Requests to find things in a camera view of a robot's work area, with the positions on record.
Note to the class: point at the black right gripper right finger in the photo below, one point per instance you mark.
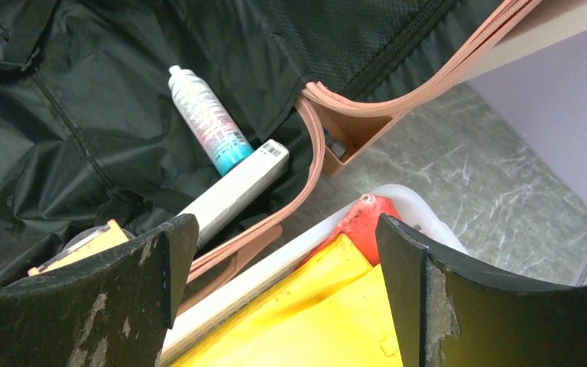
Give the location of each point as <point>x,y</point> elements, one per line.
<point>450,309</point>

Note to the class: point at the white plastic mesh basket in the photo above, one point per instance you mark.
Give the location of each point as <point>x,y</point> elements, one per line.
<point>280,273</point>

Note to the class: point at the red garment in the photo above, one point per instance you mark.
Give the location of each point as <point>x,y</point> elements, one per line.
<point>359,225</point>

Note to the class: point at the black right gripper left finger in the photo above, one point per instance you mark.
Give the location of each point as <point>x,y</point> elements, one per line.
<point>110,309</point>

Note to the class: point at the small brown cardboard box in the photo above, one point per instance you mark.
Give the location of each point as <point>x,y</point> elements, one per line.
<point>89,242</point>

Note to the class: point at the yellow garment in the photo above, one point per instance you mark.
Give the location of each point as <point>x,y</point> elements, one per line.
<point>351,327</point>

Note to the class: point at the white flat book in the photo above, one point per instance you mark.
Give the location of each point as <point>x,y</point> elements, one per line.
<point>230,195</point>

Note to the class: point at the pink hard-shell suitcase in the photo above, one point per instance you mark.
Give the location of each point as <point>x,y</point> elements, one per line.
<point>88,131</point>

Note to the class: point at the white bottle teal cap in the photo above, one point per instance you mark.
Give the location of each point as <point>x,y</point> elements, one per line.
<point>210,122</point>

